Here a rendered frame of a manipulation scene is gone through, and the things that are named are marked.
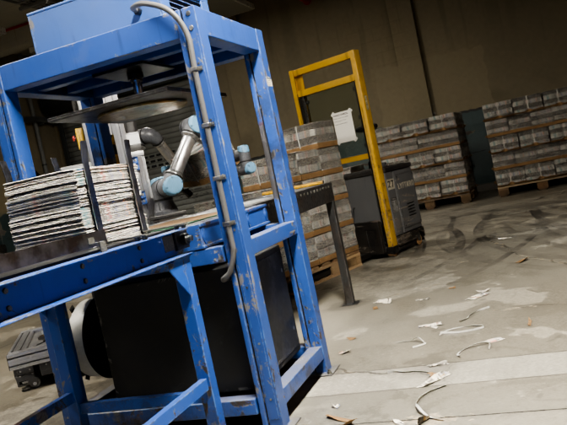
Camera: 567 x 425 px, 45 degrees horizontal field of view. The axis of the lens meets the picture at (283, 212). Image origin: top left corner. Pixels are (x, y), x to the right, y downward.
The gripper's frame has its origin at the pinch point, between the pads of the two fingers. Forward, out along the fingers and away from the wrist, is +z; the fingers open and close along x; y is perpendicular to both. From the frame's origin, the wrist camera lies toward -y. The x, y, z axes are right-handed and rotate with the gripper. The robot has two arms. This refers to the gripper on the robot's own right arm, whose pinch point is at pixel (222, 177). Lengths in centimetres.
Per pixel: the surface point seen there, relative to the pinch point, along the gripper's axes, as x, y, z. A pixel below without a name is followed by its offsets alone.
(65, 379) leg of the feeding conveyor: 197, 6, -125
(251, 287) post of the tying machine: 142, 8, -183
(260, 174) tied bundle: -56, -24, 31
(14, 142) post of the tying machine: 156, 89, -107
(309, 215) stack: -69, -72, 17
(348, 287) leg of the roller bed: 5, -90, -71
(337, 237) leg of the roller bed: -7, -59, -71
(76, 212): 178, 63, -173
